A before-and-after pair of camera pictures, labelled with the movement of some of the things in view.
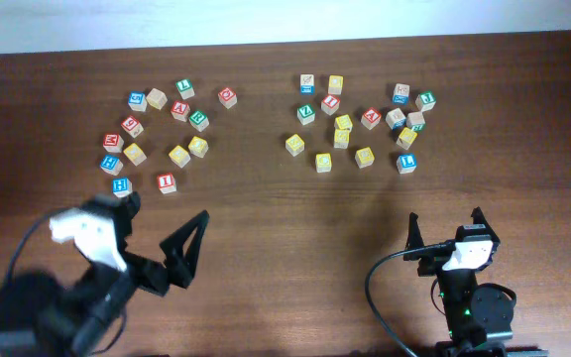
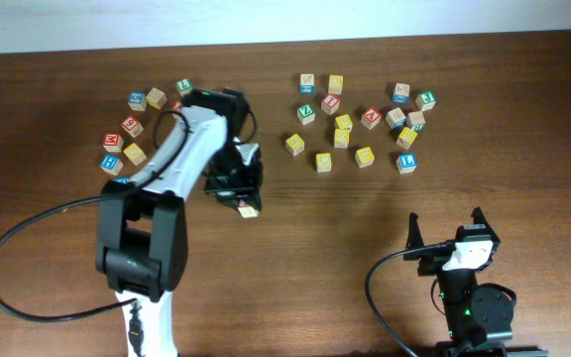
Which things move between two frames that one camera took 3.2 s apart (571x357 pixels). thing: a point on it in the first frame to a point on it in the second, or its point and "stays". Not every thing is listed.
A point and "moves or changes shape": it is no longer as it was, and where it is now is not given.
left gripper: (181, 270) to (250, 184)
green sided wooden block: (415, 120) stays
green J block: (427, 100) stays
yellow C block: (323, 162) stays
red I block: (167, 182) moves or changes shape
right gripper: (415, 239) stays
